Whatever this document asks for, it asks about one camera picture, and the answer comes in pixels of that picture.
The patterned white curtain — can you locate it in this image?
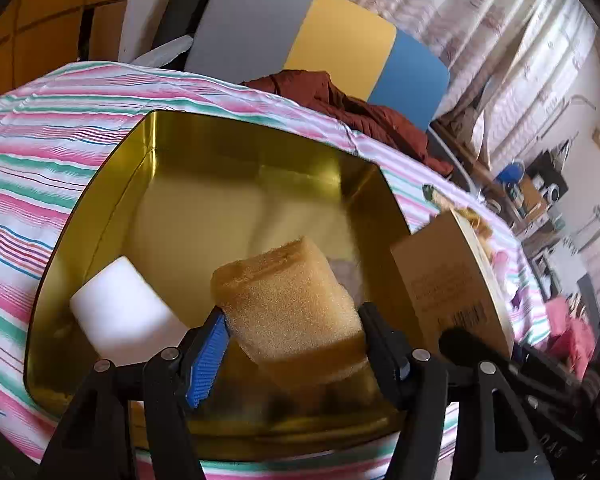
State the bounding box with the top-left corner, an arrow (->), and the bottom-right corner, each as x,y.
337,0 -> 600,173

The blue cup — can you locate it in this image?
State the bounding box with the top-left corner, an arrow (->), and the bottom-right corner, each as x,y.
496,160 -> 529,187

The gold metal tin box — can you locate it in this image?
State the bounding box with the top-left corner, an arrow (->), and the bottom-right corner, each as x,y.
23,108 -> 433,462

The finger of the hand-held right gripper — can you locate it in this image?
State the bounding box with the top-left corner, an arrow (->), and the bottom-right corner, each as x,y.
438,327 -> 583,413

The yellow patterned packet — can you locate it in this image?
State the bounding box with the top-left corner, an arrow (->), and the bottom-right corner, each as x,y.
422,184 -> 498,266

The brown cardboard box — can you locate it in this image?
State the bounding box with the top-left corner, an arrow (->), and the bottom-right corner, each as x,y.
390,209 -> 516,359

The white foam sponge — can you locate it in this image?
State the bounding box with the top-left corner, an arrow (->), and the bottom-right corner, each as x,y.
69,255 -> 191,367

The grey yellow blue chair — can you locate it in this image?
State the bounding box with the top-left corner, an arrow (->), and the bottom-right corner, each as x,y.
182,0 -> 452,134

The yellow sponge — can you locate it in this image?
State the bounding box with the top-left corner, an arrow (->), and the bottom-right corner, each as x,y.
210,236 -> 371,391

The black radio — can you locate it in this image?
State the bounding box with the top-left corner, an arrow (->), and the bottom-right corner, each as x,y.
527,150 -> 571,206

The red-brown jacket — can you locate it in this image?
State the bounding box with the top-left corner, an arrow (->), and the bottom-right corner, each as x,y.
240,70 -> 456,177

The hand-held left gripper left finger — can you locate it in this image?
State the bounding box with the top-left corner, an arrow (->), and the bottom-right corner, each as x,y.
37,305 -> 230,480

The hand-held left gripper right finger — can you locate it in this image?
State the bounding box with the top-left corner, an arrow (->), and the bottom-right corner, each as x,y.
357,302 -> 548,480

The pink cloth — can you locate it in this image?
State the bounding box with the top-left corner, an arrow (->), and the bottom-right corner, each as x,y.
544,295 -> 597,377

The striped bed sheet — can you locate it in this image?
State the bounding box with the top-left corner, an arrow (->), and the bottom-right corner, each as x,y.
0,60 -> 551,480

